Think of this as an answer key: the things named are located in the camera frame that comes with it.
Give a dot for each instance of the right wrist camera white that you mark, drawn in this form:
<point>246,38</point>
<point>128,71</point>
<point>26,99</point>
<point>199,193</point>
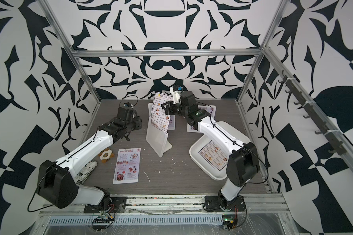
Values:
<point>175,91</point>

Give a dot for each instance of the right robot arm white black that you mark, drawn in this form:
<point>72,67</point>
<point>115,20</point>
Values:
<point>242,161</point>

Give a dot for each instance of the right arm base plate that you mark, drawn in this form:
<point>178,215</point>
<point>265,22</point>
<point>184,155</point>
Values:
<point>219,203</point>

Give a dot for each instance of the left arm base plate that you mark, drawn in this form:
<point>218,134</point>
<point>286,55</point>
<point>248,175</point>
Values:
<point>118,201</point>

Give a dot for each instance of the dim sum menu sheet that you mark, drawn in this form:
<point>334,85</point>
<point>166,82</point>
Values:
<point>159,119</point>

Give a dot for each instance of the brown white plush toy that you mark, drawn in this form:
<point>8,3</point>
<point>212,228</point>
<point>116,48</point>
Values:
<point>106,155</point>

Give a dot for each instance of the wall hook rail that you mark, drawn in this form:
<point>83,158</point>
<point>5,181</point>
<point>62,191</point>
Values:
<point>315,113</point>

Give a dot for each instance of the circuit board with wires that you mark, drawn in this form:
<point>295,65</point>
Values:
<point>105,220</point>
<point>230,221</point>

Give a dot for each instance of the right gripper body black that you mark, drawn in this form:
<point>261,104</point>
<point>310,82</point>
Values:
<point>180,109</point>

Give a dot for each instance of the left circuit board with wires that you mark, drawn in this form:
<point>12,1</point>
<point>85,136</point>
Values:
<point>105,220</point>

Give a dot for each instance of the pink special menu sheet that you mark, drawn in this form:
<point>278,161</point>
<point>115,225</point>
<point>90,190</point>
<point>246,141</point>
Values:
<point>127,166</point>

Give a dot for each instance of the white plastic tray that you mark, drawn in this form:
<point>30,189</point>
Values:
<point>202,163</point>

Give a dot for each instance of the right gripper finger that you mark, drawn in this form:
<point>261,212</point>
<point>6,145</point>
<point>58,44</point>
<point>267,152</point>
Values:
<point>169,112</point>
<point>167,105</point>

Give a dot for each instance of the dim sum menu in tray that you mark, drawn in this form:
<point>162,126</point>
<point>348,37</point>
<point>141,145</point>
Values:
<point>214,155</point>

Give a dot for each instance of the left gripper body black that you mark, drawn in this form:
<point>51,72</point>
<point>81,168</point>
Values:
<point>137,125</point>

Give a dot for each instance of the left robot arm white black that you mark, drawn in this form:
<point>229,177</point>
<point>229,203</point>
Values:
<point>56,180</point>

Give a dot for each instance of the right circuit board with wires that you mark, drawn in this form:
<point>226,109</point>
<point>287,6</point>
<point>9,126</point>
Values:
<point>230,221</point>

